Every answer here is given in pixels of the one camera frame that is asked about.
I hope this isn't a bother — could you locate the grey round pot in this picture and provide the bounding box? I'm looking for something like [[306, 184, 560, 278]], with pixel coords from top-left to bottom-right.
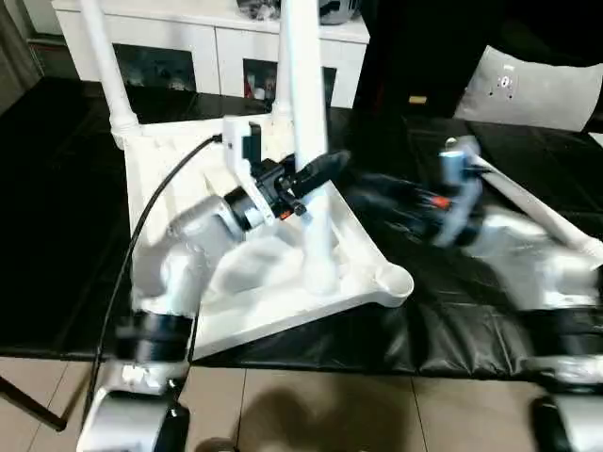
[[317, 0, 365, 26]]

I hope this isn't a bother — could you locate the grey curtain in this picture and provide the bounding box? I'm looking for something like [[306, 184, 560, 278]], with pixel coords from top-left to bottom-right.
[[0, 0, 44, 114]]

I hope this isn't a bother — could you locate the black box with gold label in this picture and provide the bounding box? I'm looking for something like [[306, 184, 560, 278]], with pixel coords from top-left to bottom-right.
[[356, 0, 492, 115]]

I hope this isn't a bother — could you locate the white plastic table leg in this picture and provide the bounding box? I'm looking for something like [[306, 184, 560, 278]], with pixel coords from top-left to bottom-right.
[[76, 0, 142, 153], [277, 0, 341, 297], [469, 144, 603, 264], [274, 41, 297, 129]]

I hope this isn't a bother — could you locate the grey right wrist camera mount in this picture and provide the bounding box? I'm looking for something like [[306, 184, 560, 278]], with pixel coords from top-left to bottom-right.
[[436, 135, 485, 247]]

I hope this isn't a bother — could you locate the white pillow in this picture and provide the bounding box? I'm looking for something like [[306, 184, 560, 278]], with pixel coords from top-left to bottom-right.
[[451, 44, 603, 134]]

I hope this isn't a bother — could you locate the white glass-door cabinet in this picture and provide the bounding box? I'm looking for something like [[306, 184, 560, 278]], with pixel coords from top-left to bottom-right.
[[50, 0, 372, 110]]

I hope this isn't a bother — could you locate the black metal table leg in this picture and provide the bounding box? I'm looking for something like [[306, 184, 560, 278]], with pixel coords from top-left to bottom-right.
[[0, 375, 68, 433]]

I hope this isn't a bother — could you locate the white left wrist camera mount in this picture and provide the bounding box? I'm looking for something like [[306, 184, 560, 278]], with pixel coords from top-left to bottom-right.
[[221, 115, 275, 233]]

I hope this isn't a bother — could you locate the black left robot foot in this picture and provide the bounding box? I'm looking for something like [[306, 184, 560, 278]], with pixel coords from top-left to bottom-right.
[[196, 436, 237, 452]]

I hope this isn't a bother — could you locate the white plastic table top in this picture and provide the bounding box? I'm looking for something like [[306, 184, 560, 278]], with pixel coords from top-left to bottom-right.
[[122, 111, 416, 364]]

